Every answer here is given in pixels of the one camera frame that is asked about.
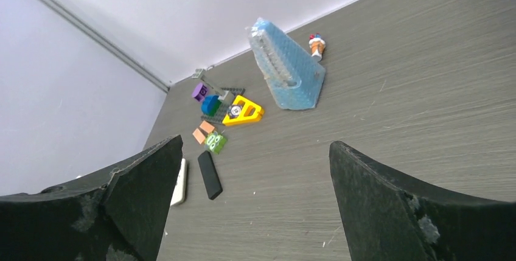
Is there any tan wooden block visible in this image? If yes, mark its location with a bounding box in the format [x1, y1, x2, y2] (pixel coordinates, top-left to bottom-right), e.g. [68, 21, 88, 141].
[199, 120, 216, 134]
[192, 128, 206, 145]

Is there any grey brick post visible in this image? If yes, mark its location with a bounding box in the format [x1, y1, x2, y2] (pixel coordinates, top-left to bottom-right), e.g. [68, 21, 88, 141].
[192, 68, 235, 104]

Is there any purple cap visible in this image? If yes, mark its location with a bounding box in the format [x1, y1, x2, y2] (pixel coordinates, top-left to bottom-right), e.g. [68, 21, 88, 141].
[191, 82, 209, 103]

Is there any yellow triangular toy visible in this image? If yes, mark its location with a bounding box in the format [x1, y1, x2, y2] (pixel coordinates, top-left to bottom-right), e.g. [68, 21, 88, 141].
[222, 95, 265, 126]

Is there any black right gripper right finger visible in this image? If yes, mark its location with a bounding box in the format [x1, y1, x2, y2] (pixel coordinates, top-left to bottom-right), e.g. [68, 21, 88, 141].
[329, 141, 515, 260]

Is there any blue translucent metronome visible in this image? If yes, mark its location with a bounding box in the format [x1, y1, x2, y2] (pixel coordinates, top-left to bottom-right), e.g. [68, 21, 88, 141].
[247, 18, 326, 111]

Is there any blue building brick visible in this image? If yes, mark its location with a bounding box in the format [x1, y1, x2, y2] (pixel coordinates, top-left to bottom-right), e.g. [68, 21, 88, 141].
[201, 95, 221, 116]

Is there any green monster toy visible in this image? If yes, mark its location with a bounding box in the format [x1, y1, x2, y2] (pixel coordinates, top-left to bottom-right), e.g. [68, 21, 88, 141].
[204, 131, 228, 155]

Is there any small ice cream toy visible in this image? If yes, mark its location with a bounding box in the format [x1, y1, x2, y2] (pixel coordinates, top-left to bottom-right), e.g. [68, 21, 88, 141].
[309, 33, 326, 62]

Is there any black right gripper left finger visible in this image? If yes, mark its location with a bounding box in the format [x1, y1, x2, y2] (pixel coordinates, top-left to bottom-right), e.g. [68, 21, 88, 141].
[1, 136, 183, 260]

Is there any black remote control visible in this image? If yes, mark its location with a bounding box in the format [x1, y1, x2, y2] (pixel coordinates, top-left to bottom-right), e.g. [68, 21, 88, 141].
[198, 150, 223, 200]

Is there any grey building brick plate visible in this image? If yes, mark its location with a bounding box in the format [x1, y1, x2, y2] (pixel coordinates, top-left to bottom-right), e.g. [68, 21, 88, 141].
[201, 87, 246, 125]

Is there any white remote control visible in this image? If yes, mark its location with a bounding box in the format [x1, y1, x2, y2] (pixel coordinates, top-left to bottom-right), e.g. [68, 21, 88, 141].
[170, 158, 188, 206]

